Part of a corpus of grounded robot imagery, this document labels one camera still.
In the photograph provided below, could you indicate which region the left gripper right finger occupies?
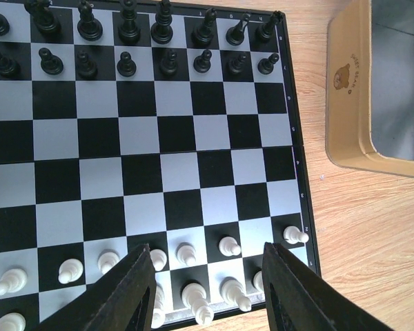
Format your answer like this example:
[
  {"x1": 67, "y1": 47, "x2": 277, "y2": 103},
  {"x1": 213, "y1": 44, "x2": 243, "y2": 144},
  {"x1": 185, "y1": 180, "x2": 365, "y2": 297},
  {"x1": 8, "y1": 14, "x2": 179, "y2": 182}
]
[{"x1": 262, "y1": 241, "x2": 358, "y2": 331}]

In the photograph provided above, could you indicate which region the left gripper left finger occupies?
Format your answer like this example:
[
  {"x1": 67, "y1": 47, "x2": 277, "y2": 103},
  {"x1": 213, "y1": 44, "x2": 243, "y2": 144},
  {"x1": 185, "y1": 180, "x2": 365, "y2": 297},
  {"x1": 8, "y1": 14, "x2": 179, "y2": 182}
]
[{"x1": 35, "y1": 244, "x2": 157, "y2": 331}]

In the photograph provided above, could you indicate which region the white piece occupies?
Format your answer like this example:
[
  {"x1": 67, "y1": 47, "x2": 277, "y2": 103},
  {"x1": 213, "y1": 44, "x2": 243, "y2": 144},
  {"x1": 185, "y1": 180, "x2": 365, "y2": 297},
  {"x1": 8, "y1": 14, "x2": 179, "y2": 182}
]
[
  {"x1": 181, "y1": 283, "x2": 214, "y2": 325},
  {"x1": 151, "y1": 284, "x2": 166, "y2": 329},
  {"x1": 220, "y1": 279, "x2": 252, "y2": 312},
  {"x1": 253, "y1": 270, "x2": 264, "y2": 292},
  {"x1": 0, "y1": 312, "x2": 26, "y2": 331}
]

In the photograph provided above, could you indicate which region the white pawn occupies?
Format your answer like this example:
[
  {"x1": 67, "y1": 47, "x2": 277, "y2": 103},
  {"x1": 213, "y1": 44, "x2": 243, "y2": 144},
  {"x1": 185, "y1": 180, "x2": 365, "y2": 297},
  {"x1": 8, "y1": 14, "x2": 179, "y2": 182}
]
[
  {"x1": 97, "y1": 250, "x2": 121, "y2": 275},
  {"x1": 176, "y1": 243, "x2": 197, "y2": 267},
  {"x1": 150, "y1": 249, "x2": 168, "y2": 272},
  {"x1": 284, "y1": 225, "x2": 309, "y2": 245},
  {"x1": 0, "y1": 268, "x2": 28, "y2": 296},
  {"x1": 58, "y1": 259, "x2": 84, "y2": 284},
  {"x1": 218, "y1": 236, "x2": 242, "y2": 257}
]

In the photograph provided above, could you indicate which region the gold metal tin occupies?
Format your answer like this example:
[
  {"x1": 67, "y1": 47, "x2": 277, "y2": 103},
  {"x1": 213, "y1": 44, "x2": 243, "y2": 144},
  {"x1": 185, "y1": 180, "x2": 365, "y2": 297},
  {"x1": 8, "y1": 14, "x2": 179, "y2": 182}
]
[{"x1": 326, "y1": 1, "x2": 414, "y2": 177}]

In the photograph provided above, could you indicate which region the black and grey chessboard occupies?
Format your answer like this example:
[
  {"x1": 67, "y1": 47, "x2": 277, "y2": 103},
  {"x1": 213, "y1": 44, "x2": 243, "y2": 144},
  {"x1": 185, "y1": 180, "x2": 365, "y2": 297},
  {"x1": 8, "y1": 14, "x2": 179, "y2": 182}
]
[{"x1": 0, "y1": 1, "x2": 320, "y2": 330}]

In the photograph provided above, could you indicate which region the black pawn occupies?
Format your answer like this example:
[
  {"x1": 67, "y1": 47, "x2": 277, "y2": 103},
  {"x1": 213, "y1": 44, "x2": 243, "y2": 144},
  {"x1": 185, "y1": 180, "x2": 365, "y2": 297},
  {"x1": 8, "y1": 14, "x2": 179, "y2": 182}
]
[
  {"x1": 75, "y1": 50, "x2": 98, "y2": 80},
  {"x1": 159, "y1": 49, "x2": 179, "y2": 77},
  {"x1": 193, "y1": 49, "x2": 212, "y2": 73},
  {"x1": 0, "y1": 51, "x2": 20, "y2": 78},
  {"x1": 39, "y1": 48, "x2": 63, "y2": 75},
  {"x1": 117, "y1": 51, "x2": 137, "y2": 77},
  {"x1": 227, "y1": 52, "x2": 247, "y2": 75}
]

